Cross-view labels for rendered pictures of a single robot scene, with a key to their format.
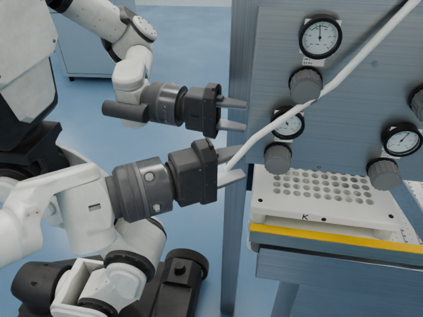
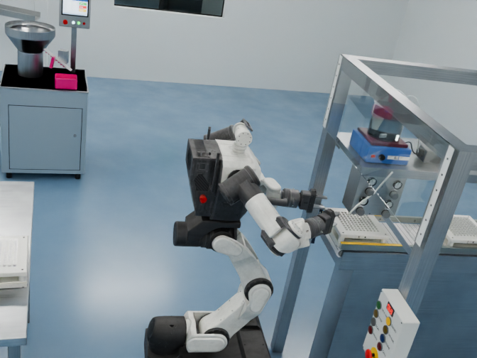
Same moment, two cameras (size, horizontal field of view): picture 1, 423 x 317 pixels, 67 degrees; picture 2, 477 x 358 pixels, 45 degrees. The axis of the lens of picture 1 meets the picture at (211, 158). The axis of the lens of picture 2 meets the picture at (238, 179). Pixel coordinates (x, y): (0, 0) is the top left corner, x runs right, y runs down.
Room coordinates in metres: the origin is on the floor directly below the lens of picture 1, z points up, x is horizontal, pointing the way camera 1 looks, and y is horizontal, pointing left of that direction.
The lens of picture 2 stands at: (-1.48, 1.33, 2.25)
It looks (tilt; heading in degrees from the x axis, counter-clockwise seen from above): 26 degrees down; 336
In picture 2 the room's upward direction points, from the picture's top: 10 degrees clockwise
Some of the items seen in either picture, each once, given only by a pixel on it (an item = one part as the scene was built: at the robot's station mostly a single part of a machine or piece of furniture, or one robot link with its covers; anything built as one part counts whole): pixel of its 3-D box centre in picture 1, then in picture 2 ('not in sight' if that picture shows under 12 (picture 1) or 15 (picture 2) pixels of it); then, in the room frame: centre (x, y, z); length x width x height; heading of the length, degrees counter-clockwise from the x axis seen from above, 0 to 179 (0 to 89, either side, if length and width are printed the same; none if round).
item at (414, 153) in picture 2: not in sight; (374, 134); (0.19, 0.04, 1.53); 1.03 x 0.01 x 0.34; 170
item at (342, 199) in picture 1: (317, 170); (355, 223); (0.47, -0.21, 0.95); 0.25 x 0.24 x 0.02; 170
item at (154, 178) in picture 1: (176, 181); (320, 224); (0.37, 0.06, 1.02); 0.12 x 0.10 x 0.13; 112
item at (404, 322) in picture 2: not in sight; (389, 335); (-0.34, 0.16, 1.03); 0.17 x 0.06 x 0.26; 170
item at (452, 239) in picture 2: not in sight; (460, 228); (0.37, -0.76, 0.95); 0.25 x 0.24 x 0.02; 170
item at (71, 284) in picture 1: (91, 291); (204, 331); (0.58, 0.43, 0.28); 0.21 x 0.20 x 0.13; 80
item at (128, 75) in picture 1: (131, 85); (269, 190); (0.67, 0.18, 1.04); 0.13 x 0.07 x 0.09; 4
